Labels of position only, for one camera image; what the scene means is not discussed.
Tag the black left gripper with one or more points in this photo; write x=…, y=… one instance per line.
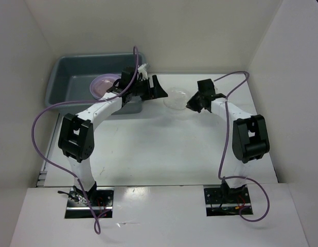
x=158, y=91

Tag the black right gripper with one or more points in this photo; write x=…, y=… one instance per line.
x=192, y=104

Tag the clear bowl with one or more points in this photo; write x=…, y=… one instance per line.
x=177, y=98

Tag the brown translucent square plate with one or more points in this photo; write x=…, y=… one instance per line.
x=101, y=86

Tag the purple plastic plate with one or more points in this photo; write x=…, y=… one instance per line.
x=113, y=77

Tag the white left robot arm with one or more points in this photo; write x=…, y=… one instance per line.
x=76, y=138

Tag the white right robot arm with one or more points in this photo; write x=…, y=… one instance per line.
x=246, y=133

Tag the grey plastic bin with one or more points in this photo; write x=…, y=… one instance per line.
x=71, y=77

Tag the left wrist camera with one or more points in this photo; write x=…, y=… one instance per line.
x=143, y=71

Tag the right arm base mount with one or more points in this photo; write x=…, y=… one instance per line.
x=221, y=200

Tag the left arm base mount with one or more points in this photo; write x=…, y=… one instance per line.
x=77, y=207

